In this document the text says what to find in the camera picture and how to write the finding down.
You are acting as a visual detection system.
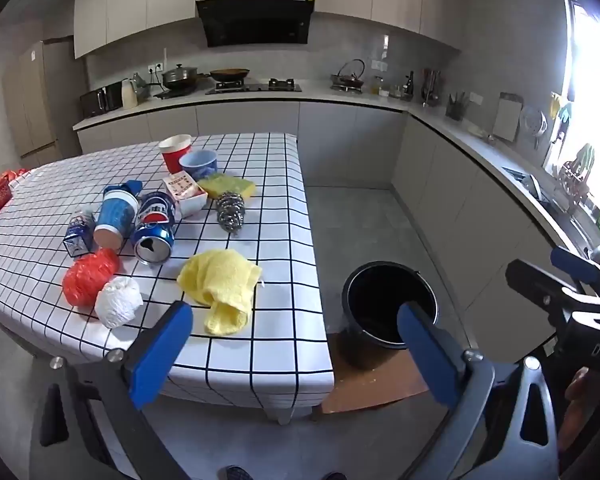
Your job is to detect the steel wool scrubber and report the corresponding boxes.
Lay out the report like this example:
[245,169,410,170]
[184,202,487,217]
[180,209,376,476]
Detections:
[215,191,246,236]

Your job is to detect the black gas stove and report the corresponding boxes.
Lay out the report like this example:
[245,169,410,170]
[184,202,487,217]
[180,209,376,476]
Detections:
[205,79,303,96]

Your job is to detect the white cutting board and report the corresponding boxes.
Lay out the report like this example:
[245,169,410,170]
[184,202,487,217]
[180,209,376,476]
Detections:
[493,92,524,142]

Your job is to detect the lidded grey pot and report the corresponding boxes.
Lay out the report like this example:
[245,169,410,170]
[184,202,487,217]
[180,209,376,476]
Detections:
[161,64,199,92]

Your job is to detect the white checked tablecloth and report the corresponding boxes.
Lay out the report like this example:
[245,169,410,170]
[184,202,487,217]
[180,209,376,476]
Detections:
[0,132,337,423]

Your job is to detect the person's right hand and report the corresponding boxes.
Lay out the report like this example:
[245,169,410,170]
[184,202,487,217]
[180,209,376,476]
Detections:
[564,367,600,428]

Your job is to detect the grey lower cabinets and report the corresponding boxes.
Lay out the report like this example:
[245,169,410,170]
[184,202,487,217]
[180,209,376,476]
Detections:
[75,100,581,311]

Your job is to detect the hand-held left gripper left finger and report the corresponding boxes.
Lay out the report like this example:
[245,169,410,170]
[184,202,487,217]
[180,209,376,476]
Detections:
[29,301,195,480]

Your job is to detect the blue paper cup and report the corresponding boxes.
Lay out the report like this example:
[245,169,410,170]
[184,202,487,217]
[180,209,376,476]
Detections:
[93,187,140,251]

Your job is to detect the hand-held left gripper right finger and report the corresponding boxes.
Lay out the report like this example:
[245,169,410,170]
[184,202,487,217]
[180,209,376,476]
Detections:
[396,301,561,480]

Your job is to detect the metal utensil rack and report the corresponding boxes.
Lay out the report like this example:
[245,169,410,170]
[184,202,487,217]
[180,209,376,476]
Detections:
[421,68,443,107]

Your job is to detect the yellow sponge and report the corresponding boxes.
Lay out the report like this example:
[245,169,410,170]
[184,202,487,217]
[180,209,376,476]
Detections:
[197,173,257,201]

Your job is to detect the blue soda can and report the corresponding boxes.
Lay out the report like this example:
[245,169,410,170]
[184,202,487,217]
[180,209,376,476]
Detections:
[132,191,178,265]

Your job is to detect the yellow cloth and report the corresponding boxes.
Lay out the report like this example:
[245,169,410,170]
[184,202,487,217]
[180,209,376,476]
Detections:
[176,249,265,337]

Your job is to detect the round white strainer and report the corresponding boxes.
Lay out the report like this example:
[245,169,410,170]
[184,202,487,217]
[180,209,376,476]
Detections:
[522,106,549,150]

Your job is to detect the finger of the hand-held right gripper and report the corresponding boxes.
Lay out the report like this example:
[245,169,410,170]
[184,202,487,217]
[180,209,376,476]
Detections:
[550,246,600,306]
[505,259,583,328]

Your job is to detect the white paper snack box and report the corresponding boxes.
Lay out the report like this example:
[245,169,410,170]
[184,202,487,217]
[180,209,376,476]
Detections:
[162,171,208,218]

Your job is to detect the crumpled blue wrapper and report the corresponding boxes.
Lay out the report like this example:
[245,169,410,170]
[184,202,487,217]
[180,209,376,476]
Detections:
[104,180,145,198]

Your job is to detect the dish rack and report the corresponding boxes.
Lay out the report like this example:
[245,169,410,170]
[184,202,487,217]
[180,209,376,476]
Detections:
[555,142,598,211]

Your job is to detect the black microwave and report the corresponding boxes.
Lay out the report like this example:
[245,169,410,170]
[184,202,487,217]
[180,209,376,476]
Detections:
[79,81,124,119]

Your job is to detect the black bucket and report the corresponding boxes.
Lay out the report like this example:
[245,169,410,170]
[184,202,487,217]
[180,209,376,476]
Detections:
[341,261,438,371]

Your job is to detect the black range hood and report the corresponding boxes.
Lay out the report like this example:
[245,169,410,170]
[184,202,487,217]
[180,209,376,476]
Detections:
[195,0,317,48]

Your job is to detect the black wok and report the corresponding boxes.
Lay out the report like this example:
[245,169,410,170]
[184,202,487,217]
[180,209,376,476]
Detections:
[209,67,251,83]

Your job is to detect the dark teapot with handle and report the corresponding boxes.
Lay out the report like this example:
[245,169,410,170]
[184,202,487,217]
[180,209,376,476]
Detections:
[330,59,367,92]

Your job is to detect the tall beige cabinet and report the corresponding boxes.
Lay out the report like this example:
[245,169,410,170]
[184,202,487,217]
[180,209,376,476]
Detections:
[2,36,88,166]

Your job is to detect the white plastic bag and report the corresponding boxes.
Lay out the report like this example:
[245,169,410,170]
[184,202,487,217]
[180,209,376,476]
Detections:
[94,276,144,329]

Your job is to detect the blue bowl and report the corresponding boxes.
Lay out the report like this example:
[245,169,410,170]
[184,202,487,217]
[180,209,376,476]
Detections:
[179,150,218,182]

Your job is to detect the red plastic bag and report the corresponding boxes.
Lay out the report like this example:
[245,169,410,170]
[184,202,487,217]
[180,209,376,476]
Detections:
[62,248,121,307]

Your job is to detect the red paper cup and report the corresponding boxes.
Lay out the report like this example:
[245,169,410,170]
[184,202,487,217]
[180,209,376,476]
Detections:
[158,134,193,175]

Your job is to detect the dark utensil holder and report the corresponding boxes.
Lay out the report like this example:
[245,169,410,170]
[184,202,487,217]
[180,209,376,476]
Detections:
[445,92,469,122]

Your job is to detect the beige upper cabinets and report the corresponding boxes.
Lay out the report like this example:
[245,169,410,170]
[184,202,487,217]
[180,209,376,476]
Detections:
[73,0,463,59]

